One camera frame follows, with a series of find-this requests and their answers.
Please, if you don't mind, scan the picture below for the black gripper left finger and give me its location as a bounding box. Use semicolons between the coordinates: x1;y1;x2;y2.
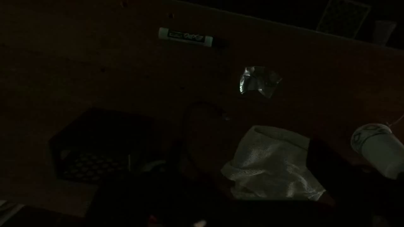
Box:
167;140;200;186

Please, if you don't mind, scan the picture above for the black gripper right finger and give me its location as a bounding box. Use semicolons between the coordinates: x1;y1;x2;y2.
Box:
307;137;364;206

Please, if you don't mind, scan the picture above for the white waffle towel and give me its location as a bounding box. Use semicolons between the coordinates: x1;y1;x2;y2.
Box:
220;123;327;201

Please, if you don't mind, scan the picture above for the black mesh box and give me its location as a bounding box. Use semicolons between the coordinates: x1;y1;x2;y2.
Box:
48;107;158;184

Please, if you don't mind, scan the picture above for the white paper cup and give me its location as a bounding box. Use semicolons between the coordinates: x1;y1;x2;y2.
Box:
350;121;404;181

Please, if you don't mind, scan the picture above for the crumpled clear plastic wrapper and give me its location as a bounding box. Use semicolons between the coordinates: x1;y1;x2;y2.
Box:
238;64;284;100

